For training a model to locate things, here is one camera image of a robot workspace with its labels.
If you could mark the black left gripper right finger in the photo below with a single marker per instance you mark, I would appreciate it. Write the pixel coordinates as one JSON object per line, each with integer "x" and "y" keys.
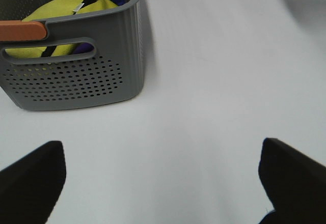
{"x": 293, "y": 182}

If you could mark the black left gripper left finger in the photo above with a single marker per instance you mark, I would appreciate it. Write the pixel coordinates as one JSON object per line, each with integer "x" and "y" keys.
{"x": 31, "y": 186}

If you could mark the grey perforated plastic basket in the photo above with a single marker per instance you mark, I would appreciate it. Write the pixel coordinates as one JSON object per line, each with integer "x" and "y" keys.
{"x": 111, "y": 72}

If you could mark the yellow-green towel in basket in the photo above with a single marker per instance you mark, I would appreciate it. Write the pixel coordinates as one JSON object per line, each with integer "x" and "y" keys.
{"x": 58, "y": 8}

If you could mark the orange basket handle grip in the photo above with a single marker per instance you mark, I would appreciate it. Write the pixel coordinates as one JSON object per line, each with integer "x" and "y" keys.
{"x": 17, "y": 30}

